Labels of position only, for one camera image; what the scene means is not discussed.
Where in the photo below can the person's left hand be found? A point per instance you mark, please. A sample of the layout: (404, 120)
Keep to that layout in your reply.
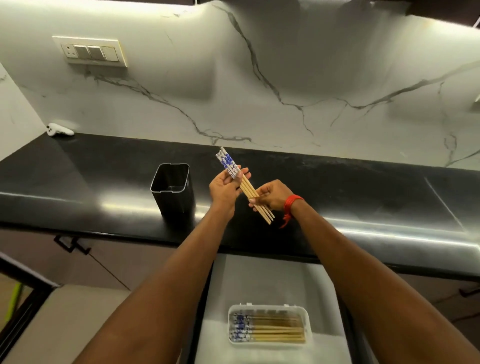
(222, 192)

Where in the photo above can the person's right hand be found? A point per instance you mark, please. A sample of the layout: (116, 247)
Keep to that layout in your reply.
(276, 195)

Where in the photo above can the person's right thumb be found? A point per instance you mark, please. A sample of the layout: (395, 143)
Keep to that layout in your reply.
(263, 188)

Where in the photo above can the person's left thumb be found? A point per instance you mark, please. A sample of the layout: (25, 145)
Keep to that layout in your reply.
(243, 175)

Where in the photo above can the blue-white patterned bamboo chopstick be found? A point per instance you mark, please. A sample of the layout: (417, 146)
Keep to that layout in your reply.
(245, 186)
(225, 159)
(244, 189)

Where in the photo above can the person's left forearm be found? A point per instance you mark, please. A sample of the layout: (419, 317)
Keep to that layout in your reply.
(176, 285)

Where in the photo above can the person's right forearm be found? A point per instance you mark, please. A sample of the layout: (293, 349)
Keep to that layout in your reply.
(367, 288)

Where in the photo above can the black metal utensil holder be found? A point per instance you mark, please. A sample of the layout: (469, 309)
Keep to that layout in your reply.
(176, 202)

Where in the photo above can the white low table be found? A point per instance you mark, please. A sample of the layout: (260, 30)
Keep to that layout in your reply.
(270, 285)

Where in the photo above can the clear plastic storage box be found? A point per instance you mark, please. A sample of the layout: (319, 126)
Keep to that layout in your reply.
(270, 311)

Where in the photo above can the pile of wooden chopsticks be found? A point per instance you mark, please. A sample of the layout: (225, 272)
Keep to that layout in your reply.
(275, 330)

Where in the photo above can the white handheld controller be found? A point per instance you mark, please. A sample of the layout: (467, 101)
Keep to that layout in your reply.
(59, 130)

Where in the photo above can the black framed glass door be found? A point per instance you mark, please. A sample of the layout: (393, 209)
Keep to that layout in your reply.
(22, 296)

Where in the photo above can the beige wall switch panel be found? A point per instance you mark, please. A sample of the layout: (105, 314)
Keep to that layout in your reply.
(92, 51)

